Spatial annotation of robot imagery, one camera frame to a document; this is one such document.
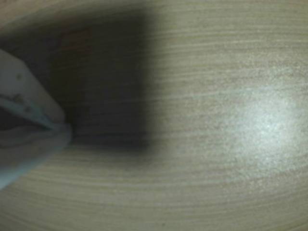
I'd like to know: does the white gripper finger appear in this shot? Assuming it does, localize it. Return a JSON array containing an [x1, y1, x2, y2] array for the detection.
[[0, 49, 67, 126], [0, 123, 73, 191]]

